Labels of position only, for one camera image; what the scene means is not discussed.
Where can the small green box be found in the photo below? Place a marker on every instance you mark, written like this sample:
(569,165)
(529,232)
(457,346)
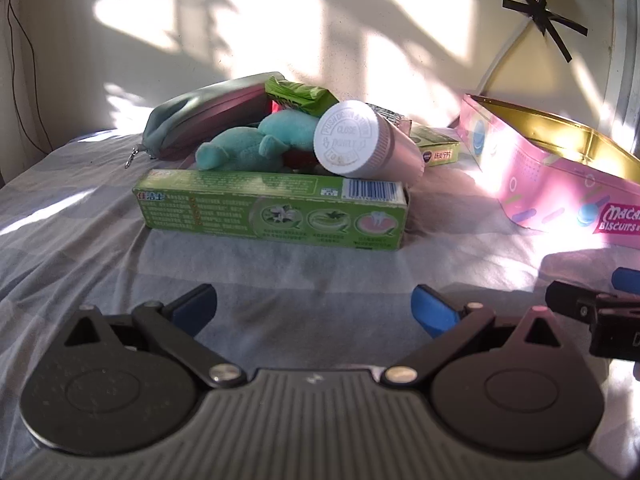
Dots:
(435,147)

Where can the green zipper pouch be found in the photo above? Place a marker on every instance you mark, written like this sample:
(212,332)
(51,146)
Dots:
(200,115)

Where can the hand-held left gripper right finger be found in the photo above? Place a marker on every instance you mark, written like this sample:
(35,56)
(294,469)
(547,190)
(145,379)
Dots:
(432,310)

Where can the green snack packet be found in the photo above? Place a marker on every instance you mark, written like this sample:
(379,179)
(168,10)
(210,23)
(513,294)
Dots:
(300,96)

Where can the white window frame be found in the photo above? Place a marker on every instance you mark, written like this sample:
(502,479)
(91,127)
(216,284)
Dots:
(620,60)

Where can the teal plush toy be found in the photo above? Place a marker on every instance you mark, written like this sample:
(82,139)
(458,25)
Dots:
(250,145)

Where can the black tape cross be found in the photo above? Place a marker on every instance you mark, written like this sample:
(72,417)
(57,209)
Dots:
(542,15)

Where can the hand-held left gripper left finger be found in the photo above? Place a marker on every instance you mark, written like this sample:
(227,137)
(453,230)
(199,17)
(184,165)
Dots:
(197,305)

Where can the white capped bottle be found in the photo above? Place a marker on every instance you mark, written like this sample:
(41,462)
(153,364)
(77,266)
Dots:
(357,142)

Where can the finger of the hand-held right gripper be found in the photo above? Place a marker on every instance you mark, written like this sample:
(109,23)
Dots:
(570,300)
(627,280)

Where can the pink biscuit tin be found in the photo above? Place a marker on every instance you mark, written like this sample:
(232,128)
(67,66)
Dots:
(540,180)

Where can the floral patterned tissue pack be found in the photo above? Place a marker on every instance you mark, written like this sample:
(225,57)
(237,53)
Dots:
(392,116)

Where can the red box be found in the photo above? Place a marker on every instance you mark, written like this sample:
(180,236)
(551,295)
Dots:
(297,159)

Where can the green toothpaste box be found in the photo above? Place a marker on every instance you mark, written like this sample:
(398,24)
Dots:
(260,210)

